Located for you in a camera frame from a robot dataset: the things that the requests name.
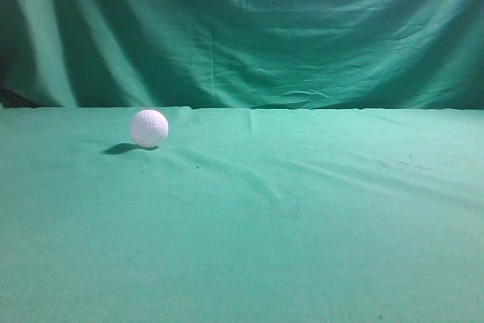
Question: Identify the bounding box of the white dimpled ball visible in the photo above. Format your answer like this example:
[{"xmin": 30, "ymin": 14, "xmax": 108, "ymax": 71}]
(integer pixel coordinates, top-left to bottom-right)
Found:
[{"xmin": 130, "ymin": 110, "xmax": 169, "ymax": 148}]

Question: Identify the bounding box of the green table cloth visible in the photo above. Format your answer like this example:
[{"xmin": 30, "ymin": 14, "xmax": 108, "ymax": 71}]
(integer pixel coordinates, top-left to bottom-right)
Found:
[{"xmin": 1, "ymin": 107, "xmax": 483, "ymax": 322}]

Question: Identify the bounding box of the green backdrop cloth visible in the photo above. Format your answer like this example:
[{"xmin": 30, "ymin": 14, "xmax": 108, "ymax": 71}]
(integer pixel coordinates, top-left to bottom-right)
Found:
[{"xmin": 1, "ymin": 0, "xmax": 483, "ymax": 109}]

